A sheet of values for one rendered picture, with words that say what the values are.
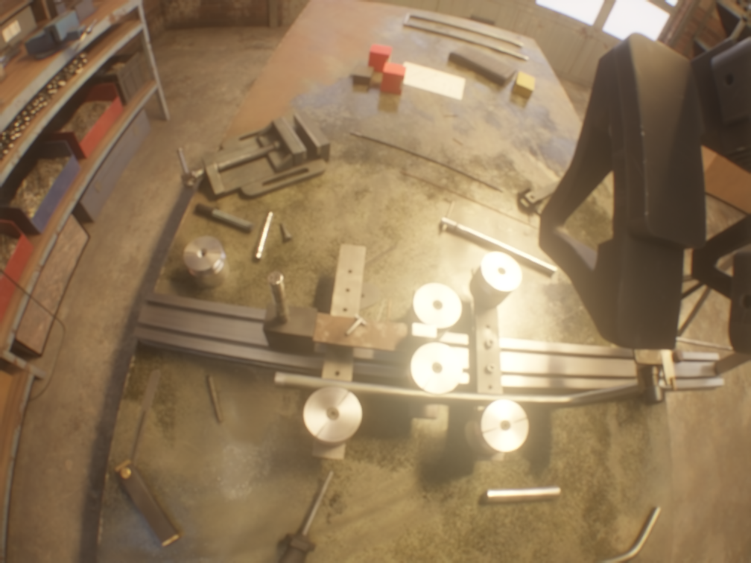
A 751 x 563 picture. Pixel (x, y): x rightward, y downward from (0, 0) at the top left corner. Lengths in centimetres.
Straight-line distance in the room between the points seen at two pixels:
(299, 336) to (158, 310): 19
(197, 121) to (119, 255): 94
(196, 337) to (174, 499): 19
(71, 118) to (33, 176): 41
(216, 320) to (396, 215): 29
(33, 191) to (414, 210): 161
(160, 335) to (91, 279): 138
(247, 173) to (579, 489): 65
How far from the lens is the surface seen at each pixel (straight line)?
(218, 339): 44
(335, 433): 33
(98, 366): 162
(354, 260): 45
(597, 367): 54
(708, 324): 264
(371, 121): 72
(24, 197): 182
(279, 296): 31
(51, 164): 190
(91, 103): 220
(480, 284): 44
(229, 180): 59
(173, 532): 45
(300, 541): 40
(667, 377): 42
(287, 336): 37
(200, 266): 46
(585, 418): 54
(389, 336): 38
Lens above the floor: 130
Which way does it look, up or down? 60 degrees down
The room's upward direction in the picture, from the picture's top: 15 degrees clockwise
